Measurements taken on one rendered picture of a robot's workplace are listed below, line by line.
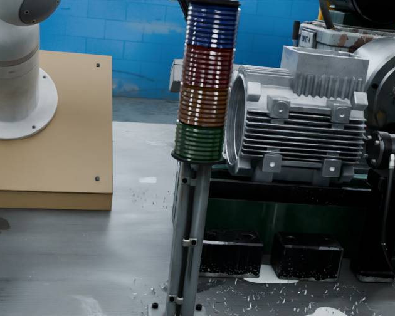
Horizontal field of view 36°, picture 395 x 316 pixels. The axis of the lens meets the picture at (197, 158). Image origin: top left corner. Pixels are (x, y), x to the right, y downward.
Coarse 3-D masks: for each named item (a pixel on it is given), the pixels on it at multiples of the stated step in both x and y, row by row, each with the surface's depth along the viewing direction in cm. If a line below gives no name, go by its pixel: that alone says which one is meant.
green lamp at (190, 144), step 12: (180, 132) 71; (192, 132) 70; (204, 132) 70; (216, 132) 70; (180, 144) 71; (192, 144) 70; (204, 144) 70; (216, 144) 71; (180, 156) 71; (192, 156) 70; (204, 156) 71; (216, 156) 71
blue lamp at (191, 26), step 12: (192, 12) 67; (204, 12) 66; (216, 12) 66; (228, 12) 66; (192, 24) 67; (204, 24) 66; (216, 24) 66; (228, 24) 67; (192, 36) 68; (204, 36) 67; (216, 36) 67; (228, 36) 67; (228, 48) 68
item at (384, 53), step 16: (368, 48) 138; (384, 48) 132; (384, 64) 126; (368, 80) 127; (384, 80) 127; (368, 96) 128; (384, 96) 128; (368, 112) 129; (384, 112) 129; (368, 128) 130; (384, 128) 129
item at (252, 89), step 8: (232, 80) 108; (248, 88) 95; (256, 88) 96; (248, 96) 95; (256, 96) 95; (352, 96) 99; (360, 96) 98; (352, 104) 99; (360, 104) 98; (224, 144) 111; (224, 152) 111; (240, 160) 99; (248, 160) 99; (240, 168) 98; (248, 168) 98; (344, 168) 101; (352, 168) 102; (344, 176) 101; (352, 176) 101
